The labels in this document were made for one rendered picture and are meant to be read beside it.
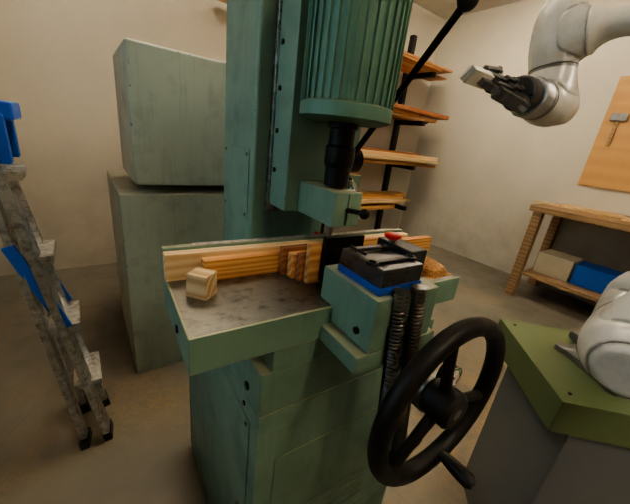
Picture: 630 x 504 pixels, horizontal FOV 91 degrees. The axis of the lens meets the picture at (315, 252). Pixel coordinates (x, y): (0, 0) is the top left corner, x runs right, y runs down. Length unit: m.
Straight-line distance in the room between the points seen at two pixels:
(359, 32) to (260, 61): 0.26
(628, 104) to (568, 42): 2.85
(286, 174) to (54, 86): 2.31
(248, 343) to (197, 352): 0.07
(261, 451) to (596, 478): 0.81
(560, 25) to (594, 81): 2.96
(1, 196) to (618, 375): 1.41
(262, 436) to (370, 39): 0.68
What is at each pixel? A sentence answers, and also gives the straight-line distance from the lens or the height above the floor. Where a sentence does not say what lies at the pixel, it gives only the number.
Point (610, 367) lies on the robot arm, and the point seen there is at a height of 0.84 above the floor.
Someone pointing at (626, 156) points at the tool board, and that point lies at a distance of 3.79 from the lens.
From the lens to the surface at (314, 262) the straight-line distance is 0.58.
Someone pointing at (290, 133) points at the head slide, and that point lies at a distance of 0.68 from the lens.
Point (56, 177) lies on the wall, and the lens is 2.89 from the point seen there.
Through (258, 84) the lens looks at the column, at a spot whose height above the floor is 1.25.
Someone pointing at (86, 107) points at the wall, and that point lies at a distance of 2.85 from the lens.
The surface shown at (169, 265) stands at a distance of 0.58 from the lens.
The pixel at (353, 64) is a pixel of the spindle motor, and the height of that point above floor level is 1.28.
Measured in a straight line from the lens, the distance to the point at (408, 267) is 0.48.
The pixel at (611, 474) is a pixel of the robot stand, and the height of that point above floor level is 0.51.
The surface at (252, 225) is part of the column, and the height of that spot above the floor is 0.94.
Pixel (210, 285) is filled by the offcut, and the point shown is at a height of 0.92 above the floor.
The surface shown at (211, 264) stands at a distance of 0.57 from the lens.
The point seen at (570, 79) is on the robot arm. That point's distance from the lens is 1.02.
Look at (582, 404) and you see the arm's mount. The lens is 0.95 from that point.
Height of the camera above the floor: 1.16
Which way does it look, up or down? 20 degrees down
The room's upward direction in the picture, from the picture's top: 7 degrees clockwise
